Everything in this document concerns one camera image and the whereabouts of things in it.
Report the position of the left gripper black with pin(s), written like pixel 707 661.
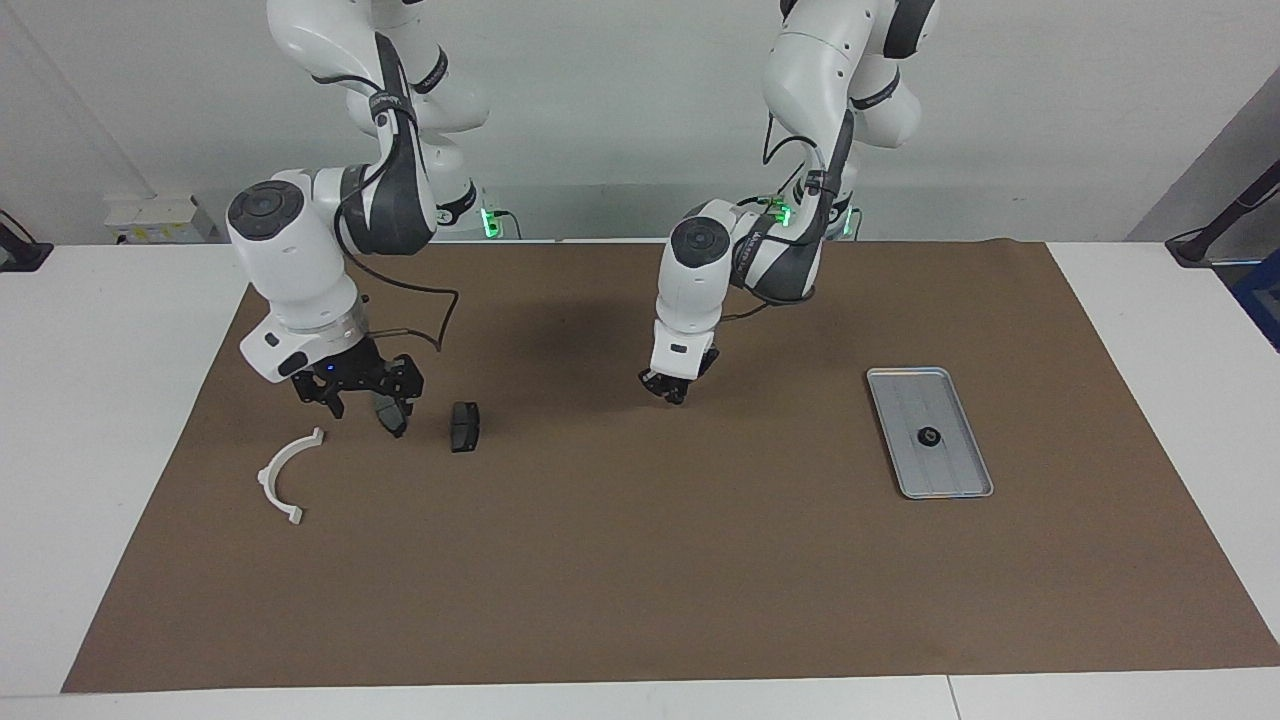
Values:
pixel 685 382

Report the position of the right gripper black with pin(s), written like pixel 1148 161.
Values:
pixel 355 372

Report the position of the large black bearing gear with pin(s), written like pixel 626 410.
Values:
pixel 928 436

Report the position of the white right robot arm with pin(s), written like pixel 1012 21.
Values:
pixel 290 260

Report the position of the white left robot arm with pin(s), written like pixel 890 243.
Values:
pixel 690 290

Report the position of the silver metal tray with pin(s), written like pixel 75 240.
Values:
pixel 945 470

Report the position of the long grey brake pad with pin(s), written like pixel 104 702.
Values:
pixel 392 420

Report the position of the short dark brake pad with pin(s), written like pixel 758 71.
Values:
pixel 465 428

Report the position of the brown table mat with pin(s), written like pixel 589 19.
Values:
pixel 620 560

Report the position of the white power strip box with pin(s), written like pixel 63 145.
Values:
pixel 160 218

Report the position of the black angled stand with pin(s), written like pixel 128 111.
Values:
pixel 1215 235

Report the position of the blue box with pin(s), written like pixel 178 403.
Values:
pixel 1262 300

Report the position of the white semicircular bracket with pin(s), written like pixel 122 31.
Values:
pixel 272 485

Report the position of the black clamp mount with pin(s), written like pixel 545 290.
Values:
pixel 22 252

